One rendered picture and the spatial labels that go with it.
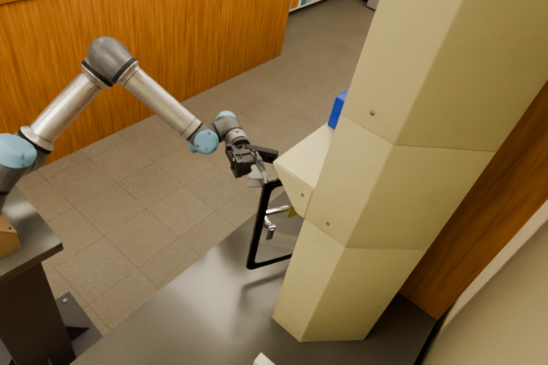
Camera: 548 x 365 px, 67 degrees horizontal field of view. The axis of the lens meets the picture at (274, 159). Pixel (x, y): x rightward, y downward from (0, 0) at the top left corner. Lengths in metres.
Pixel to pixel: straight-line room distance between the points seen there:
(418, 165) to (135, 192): 2.31
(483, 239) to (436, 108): 0.61
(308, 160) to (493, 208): 0.50
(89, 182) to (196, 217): 0.75
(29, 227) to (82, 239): 1.14
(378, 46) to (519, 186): 0.59
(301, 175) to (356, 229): 0.16
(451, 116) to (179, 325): 0.94
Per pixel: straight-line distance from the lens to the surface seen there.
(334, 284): 1.07
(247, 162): 1.32
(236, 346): 1.30
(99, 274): 2.54
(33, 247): 1.53
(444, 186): 0.86
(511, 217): 1.19
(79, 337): 2.37
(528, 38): 0.71
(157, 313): 1.34
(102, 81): 1.45
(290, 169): 0.92
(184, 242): 2.62
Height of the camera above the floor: 2.13
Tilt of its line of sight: 42 degrees down
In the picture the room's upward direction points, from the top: 13 degrees clockwise
